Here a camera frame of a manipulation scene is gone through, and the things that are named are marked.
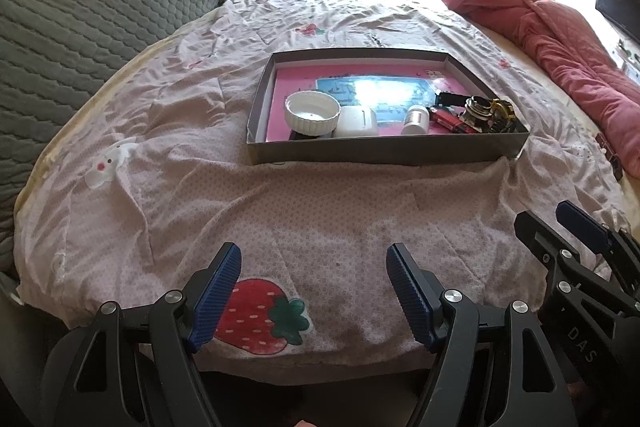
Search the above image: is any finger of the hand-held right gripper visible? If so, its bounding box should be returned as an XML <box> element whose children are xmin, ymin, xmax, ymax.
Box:
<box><xmin>514</xmin><ymin>209</ymin><xmax>636</xmax><ymax>323</ymax></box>
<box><xmin>556</xmin><ymin>201</ymin><xmax>640</xmax><ymax>288</ymax></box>

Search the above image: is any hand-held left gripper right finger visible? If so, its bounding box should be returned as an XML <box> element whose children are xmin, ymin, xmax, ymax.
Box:
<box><xmin>386</xmin><ymin>243</ymin><xmax>576</xmax><ymax>427</ymax></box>

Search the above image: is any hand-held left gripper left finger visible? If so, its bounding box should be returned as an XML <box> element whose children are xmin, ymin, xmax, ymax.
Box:
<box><xmin>42</xmin><ymin>243</ymin><xmax>243</xmax><ymax>427</ymax></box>

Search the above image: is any yellow toy watch black strap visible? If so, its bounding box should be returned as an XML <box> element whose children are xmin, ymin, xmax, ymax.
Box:
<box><xmin>487</xmin><ymin>98</ymin><xmax>518</xmax><ymax>135</ymax></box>

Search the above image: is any red and black tube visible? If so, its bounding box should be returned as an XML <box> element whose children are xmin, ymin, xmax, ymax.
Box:
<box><xmin>429</xmin><ymin>106</ymin><xmax>476</xmax><ymax>135</ymax></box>

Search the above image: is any grey shallow cardboard box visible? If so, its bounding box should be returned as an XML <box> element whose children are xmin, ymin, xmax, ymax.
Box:
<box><xmin>245</xmin><ymin>48</ymin><xmax>531</xmax><ymax>166</ymax></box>

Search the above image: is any small white bottle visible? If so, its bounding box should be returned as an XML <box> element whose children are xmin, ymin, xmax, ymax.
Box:
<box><xmin>401</xmin><ymin>105</ymin><xmax>430</xmax><ymax>136</ymax></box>

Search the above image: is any white earbud case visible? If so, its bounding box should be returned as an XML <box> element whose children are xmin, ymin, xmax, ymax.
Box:
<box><xmin>332</xmin><ymin>107</ymin><xmax>379</xmax><ymax>138</ymax></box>

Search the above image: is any white ridged jar lid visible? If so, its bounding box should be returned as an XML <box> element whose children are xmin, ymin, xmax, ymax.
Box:
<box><xmin>284</xmin><ymin>91</ymin><xmax>342</xmax><ymax>135</ymax></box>

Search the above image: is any dark red small case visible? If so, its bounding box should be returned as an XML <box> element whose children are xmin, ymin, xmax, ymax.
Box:
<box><xmin>595</xmin><ymin>132</ymin><xmax>626</xmax><ymax>180</ymax></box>

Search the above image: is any pink floral bed sheet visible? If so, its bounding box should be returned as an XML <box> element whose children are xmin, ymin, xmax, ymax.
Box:
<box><xmin>15</xmin><ymin>0</ymin><xmax>631</xmax><ymax>370</ymax></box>

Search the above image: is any cluttered television cabinet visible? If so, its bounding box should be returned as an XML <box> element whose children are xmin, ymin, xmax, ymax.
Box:
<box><xmin>607</xmin><ymin>39</ymin><xmax>640</xmax><ymax>82</ymax></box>

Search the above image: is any rolled pink quilt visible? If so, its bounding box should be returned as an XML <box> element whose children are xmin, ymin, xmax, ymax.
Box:
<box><xmin>432</xmin><ymin>0</ymin><xmax>640</xmax><ymax>180</ymax></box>

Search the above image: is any black television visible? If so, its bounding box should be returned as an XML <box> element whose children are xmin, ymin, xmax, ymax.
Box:
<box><xmin>596</xmin><ymin>0</ymin><xmax>640</xmax><ymax>42</ymax></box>

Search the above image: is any grey quilted headboard cover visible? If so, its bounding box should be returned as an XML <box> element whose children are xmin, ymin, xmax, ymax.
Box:
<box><xmin>0</xmin><ymin>0</ymin><xmax>246</xmax><ymax>258</ymax></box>

